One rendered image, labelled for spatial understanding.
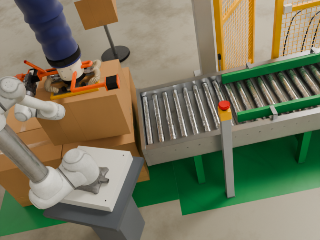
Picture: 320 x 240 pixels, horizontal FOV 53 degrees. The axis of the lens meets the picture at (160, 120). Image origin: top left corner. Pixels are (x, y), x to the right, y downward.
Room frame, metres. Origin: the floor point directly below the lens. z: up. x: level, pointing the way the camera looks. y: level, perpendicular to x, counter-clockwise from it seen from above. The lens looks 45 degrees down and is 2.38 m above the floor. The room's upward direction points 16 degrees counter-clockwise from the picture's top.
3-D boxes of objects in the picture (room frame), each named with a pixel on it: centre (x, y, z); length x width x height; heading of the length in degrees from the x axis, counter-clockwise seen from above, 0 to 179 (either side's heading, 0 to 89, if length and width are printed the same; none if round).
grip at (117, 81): (1.60, 0.22, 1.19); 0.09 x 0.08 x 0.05; 174
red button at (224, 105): (1.31, -0.39, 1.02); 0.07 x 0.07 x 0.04
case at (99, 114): (1.88, 0.50, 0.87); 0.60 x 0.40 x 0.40; 82
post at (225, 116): (1.31, -0.39, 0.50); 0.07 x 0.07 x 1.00; 85
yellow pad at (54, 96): (1.80, 0.50, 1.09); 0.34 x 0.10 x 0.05; 84
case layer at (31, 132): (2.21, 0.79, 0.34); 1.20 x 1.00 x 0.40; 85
